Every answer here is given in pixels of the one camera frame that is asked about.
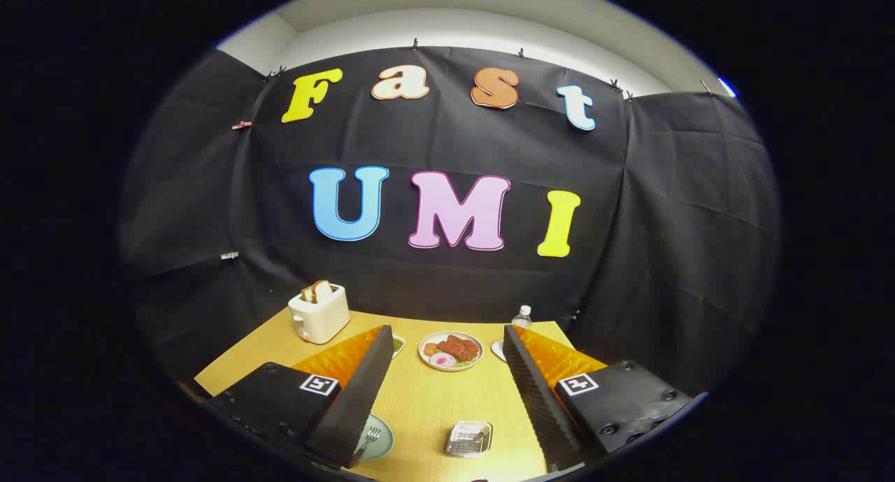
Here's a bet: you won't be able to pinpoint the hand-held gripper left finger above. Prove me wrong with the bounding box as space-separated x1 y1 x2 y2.
204 325 396 470

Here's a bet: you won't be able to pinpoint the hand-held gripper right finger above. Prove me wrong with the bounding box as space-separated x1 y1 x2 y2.
502 323 708 473

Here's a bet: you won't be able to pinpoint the metal fork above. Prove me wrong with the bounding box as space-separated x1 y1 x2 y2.
355 426 382 460

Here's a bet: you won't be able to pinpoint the light green plate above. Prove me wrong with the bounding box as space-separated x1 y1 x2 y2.
353 413 394 462

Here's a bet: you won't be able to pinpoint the perforated metal basket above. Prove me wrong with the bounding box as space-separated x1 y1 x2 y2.
446 420 494 459

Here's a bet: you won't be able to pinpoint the white plate with food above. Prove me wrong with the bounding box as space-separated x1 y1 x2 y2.
418 330 484 372

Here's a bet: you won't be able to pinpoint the brown meat pieces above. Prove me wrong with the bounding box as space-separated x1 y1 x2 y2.
438 335 480 362

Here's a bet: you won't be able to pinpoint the white toaster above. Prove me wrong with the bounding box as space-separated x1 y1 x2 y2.
288 283 351 345

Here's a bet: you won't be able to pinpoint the black backdrop cloth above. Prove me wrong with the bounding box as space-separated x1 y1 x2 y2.
119 45 780 399

